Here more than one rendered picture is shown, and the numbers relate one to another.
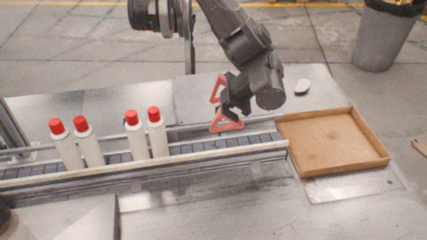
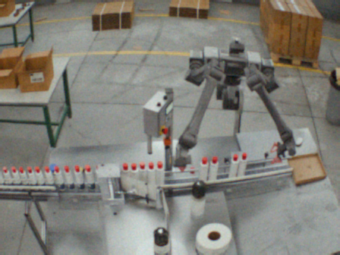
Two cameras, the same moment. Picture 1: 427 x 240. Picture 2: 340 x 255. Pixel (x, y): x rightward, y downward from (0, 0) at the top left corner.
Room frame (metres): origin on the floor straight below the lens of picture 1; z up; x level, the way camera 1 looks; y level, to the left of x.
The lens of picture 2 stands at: (-1.28, 0.52, 2.98)
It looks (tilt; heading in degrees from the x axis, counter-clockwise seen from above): 41 degrees down; 3
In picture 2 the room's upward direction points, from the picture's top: straight up
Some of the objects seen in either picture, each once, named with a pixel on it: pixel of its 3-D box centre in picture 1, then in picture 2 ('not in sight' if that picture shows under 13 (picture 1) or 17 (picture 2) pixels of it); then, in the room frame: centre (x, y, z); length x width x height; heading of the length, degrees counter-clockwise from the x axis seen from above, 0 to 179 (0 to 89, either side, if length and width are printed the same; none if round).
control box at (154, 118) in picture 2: not in sight; (158, 114); (0.67, 0.70, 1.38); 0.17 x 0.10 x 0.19; 156
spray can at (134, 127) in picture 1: (137, 137); (234, 167); (0.67, 0.23, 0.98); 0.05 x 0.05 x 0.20
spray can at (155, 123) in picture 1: (157, 135); (242, 165); (0.68, 0.17, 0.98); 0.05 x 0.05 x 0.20
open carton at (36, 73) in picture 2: not in sight; (36, 67); (1.84, 2.03, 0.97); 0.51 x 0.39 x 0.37; 5
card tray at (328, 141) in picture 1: (329, 139); (307, 167); (0.79, -0.40, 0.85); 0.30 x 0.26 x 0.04; 101
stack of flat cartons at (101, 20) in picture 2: not in sight; (113, 14); (4.65, 1.80, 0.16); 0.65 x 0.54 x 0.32; 94
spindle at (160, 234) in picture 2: not in sight; (161, 243); (-0.02, 0.64, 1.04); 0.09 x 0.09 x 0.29
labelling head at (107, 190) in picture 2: not in sight; (111, 184); (0.44, 0.98, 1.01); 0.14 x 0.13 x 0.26; 101
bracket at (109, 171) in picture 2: not in sight; (108, 171); (0.43, 0.98, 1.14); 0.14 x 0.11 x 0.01; 101
